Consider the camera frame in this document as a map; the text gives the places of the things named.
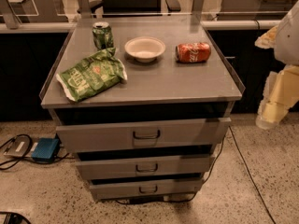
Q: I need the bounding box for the orange coca-cola can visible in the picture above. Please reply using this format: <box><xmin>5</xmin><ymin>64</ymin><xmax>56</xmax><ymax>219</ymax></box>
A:
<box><xmin>176</xmin><ymin>42</ymin><xmax>211</xmax><ymax>63</ymax></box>

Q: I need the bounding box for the black floor cable right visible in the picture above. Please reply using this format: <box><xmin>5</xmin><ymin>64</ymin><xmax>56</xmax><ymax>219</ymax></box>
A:
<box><xmin>202</xmin><ymin>126</ymin><xmax>278</xmax><ymax>224</ymax></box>

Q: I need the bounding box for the white bowl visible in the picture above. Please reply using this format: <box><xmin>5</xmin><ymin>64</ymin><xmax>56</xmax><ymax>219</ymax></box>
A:
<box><xmin>124</xmin><ymin>36</ymin><xmax>165</xmax><ymax>63</ymax></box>

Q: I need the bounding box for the grey flat device on floor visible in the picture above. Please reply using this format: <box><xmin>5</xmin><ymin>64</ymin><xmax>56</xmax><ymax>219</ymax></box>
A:
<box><xmin>4</xmin><ymin>136</ymin><xmax>37</xmax><ymax>158</ymax></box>

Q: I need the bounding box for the green chip bag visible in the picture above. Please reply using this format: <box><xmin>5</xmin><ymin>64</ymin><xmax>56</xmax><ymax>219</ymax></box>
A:
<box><xmin>56</xmin><ymin>48</ymin><xmax>127</xmax><ymax>102</ymax></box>

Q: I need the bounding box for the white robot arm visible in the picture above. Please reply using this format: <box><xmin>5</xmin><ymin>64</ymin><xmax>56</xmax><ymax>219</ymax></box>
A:
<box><xmin>255</xmin><ymin>2</ymin><xmax>299</xmax><ymax>130</ymax></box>

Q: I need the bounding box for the grey middle drawer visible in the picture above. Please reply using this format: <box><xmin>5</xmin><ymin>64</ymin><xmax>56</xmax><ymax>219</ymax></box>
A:
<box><xmin>76</xmin><ymin>155</ymin><xmax>214</xmax><ymax>180</ymax></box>

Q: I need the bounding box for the grey desk background left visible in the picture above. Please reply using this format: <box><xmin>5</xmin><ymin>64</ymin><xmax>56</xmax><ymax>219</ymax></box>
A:
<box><xmin>7</xmin><ymin>0</ymin><xmax>68</xmax><ymax>23</ymax></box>

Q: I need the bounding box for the blue box on floor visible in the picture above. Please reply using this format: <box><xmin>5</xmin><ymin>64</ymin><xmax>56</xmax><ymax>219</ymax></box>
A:
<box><xmin>31</xmin><ymin>138</ymin><xmax>59</xmax><ymax>162</ymax></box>

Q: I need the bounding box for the green soda can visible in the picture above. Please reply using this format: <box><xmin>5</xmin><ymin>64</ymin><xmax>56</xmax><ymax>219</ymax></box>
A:
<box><xmin>93</xmin><ymin>21</ymin><xmax>114</xmax><ymax>49</ymax></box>

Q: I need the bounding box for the grey top drawer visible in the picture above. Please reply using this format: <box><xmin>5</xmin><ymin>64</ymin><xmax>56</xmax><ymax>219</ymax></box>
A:
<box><xmin>57</xmin><ymin>118</ymin><xmax>231</xmax><ymax>153</ymax></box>

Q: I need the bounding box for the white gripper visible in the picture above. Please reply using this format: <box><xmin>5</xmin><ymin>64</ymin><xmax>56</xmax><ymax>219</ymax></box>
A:
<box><xmin>255</xmin><ymin>25</ymin><xmax>299</xmax><ymax>130</ymax></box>

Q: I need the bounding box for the grey drawer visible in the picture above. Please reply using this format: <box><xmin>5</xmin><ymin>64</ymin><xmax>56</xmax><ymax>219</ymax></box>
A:
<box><xmin>76</xmin><ymin>155</ymin><xmax>214</xmax><ymax>180</ymax></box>
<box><xmin>90</xmin><ymin>177</ymin><xmax>203</xmax><ymax>201</ymax></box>
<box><xmin>57</xmin><ymin>118</ymin><xmax>231</xmax><ymax>153</ymax></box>

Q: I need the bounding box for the grey bottom drawer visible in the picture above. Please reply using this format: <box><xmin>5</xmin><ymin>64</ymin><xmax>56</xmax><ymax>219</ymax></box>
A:
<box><xmin>90</xmin><ymin>177</ymin><xmax>203</xmax><ymax>201</ymax></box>

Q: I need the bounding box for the dark object bottom left corner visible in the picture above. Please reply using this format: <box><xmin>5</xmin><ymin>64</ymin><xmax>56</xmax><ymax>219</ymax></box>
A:
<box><xmin>0</xmin><ymin>212</ymin><xmax>31</xmax><ymax>224</ymax></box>

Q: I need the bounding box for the grey drawer cabinet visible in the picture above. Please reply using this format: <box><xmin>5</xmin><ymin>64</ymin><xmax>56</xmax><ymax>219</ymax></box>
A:
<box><xmin>41</xmin><ymin>15</ymin><xmax>245</xmax><ymax>189</ymax></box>

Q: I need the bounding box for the black cable on left floor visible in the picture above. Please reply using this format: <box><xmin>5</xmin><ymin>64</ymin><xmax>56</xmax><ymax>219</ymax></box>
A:
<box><xmin>0</xmin><ymin>133</ymin><xmax>71</xmax><ymax>172</ymax></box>

